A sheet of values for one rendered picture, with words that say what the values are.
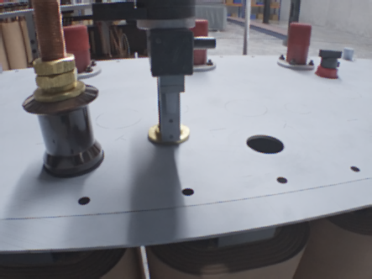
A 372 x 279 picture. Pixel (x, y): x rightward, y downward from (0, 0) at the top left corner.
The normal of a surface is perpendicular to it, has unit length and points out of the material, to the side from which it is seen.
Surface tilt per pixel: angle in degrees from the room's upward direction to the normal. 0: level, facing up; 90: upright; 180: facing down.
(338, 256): 90
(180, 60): 90
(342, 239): 90
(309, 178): 0
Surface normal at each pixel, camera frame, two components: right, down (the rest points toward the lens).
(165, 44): 0.16, 0.48
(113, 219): 0.04, -0.77
